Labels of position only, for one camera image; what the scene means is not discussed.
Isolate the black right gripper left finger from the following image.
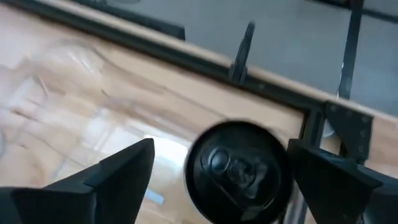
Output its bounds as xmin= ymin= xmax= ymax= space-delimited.
xmin=0 ymin=138 xmax=155 ymax=224

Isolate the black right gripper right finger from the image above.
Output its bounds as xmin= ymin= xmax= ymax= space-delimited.
xmin=287 ymin=139 xmax=398 ymax=224

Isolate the white can black lid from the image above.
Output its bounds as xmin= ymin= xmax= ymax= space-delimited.
xmin=183 ymin=120 xmax=295 ymax=224

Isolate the wide clear plastic bin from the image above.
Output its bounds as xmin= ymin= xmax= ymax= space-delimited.
xmin=0 ymin=37 xmax=237 ymax=200

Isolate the black aluminium table frame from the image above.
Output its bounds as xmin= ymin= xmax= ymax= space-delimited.
xmin=0 ymin=0 xmax=374 ymax=224

